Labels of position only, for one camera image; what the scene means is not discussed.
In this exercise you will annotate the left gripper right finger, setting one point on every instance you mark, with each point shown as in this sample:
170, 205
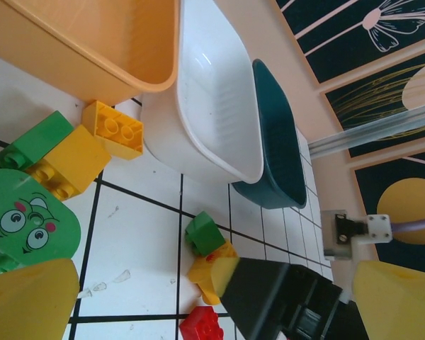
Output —
400, 308

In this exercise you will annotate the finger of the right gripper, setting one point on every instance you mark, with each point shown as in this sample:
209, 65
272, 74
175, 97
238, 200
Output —
225, 276

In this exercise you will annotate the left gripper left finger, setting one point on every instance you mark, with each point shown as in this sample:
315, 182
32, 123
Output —
28, 304

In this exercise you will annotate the yellow lego with red print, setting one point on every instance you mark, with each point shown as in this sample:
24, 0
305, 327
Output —
202, 276

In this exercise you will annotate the green lego brick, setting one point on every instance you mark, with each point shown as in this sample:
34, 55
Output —
203, 230
39, 138

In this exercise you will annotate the red lego brick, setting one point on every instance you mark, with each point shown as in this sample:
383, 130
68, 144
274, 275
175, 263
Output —
198, 324

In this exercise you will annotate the green lego with cartoon face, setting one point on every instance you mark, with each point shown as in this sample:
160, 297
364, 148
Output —
39, 212

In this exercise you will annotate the teal plastic bin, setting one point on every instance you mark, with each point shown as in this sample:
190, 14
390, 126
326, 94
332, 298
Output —
280, 141

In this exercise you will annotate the yellow lego brick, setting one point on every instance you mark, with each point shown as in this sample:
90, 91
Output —
74, 159
99, 117

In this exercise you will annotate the white plastic bin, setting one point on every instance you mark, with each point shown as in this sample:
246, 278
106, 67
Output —
212, 88

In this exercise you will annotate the orange plastic bin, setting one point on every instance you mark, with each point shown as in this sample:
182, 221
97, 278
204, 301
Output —
92, 35

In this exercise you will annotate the dark wall panel yellow oval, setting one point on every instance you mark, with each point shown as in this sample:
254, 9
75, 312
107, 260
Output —
411, 198

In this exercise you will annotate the aluminium frame post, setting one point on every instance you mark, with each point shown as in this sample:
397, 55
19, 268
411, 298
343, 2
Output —
375, 132

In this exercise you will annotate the dark wall panel beige circle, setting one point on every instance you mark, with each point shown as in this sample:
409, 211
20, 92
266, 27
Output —
368, 102

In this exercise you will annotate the dark wall panel with flowers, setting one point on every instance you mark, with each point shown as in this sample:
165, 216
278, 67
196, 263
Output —
340, 62

